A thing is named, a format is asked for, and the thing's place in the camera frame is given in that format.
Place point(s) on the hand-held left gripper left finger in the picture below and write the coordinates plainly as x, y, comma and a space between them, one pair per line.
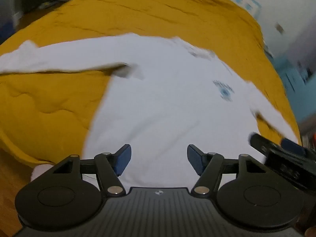
123, 159

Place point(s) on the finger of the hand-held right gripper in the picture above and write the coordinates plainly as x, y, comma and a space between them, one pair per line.
292, 146
261, 142

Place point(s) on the white long-sleeve shirt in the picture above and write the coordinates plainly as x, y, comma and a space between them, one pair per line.
160, 98

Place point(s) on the dark cluttered furniture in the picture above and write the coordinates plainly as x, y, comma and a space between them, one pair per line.
32, 0

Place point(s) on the light blue shelf unit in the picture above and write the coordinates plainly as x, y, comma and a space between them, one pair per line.
300, 79

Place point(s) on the yellow blanket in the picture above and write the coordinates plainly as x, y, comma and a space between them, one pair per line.
148, 9

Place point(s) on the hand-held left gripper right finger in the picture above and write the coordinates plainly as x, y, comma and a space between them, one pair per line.
195, 159

